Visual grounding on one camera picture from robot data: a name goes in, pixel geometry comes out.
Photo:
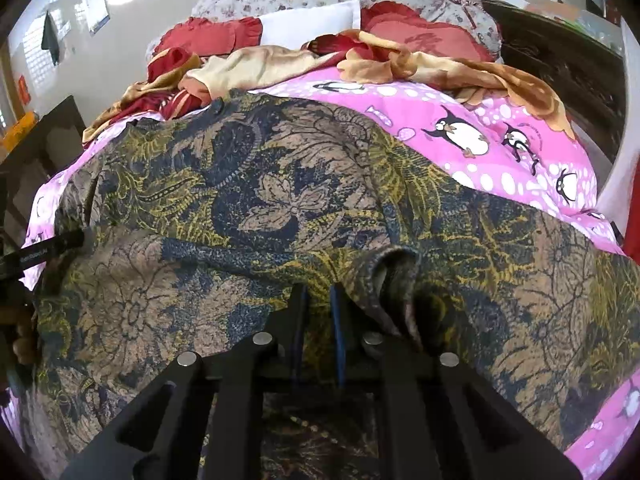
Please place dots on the white pillow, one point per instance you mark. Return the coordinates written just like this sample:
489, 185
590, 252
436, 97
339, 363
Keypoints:
310, 20

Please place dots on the red ruffled pillow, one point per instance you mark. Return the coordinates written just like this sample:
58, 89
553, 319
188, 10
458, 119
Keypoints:
210, 35
425, 32

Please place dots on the red and orange crumpled blanket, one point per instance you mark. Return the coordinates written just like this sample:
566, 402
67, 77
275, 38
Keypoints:
380, 60

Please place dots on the pink penguin print blanket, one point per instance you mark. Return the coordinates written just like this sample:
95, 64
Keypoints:
450, 110

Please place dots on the dark hanging cloth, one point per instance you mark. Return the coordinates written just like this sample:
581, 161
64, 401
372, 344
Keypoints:
50, 35

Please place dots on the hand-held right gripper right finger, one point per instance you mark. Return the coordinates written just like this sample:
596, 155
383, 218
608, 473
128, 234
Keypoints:
340, 330

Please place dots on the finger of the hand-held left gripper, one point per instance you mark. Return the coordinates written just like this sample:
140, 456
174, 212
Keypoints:
50, 248

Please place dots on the brown floral patterned garment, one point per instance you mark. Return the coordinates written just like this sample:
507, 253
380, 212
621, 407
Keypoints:
250, 185

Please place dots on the red wall sign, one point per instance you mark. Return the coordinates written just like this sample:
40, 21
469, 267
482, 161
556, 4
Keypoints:
22, 87

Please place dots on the black cabinet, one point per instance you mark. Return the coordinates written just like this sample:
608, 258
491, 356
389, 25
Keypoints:
50, 135

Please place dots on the yellow box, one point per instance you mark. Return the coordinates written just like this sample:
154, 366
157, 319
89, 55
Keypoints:
20, 127

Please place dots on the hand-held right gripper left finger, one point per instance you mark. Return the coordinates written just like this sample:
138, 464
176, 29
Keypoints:
298, 320

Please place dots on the person's left hand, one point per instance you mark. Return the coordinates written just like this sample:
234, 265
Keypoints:
23, 340

